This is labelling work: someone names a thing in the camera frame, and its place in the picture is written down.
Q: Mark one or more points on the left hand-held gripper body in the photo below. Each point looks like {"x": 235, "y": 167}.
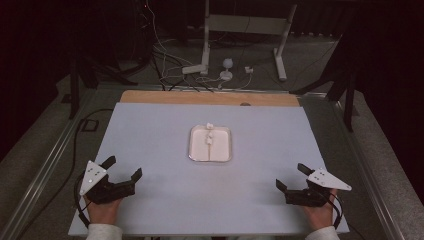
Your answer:
{"x": 93, "y": 176}

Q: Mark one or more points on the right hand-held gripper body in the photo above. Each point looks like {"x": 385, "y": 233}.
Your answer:
{"x": 325, "y": 180}

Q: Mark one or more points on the cream square tray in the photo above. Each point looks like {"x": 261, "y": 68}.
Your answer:
{"x": 220, "y": 148}

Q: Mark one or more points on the wooden skewer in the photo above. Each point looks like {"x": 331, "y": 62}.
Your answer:
{"x": 209, "y": 153}

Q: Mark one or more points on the white marshmallow piece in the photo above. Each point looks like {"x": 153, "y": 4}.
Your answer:
{"x": 210, "y": 135}
{"x": 208, "y": 141}
{"x": 209, "y": 126}

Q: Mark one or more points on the person's right hand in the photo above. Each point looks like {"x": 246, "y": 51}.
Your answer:
{"x": 318, "y": 216}

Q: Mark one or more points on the person's left hand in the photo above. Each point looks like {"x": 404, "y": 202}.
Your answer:
{"x": 101, "y": 213}

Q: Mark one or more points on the black tripod stand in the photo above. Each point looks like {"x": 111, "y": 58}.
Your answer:
{"x": 349, "y": 106}
{"x": 74, "y": 90}

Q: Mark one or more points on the wooden table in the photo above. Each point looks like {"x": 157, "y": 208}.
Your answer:
{"x": 200, "y": 97}

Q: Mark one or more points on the white plug adapter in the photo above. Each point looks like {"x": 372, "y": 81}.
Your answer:
{"x": 248, "y": 70}

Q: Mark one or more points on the white power strip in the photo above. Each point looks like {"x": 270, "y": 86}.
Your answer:
{"x": 193, "y": 69}

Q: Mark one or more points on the metal floor rail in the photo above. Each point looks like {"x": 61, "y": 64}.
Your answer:
{"x": 43, "y": 173}
{"x": 366, "y": 180}

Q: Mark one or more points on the black square floor bracket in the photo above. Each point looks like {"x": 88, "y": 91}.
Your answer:
{"x": 81, "y": 125}

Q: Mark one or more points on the white metal stand frame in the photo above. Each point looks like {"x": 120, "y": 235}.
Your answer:
{"x": 243, "y": 25}

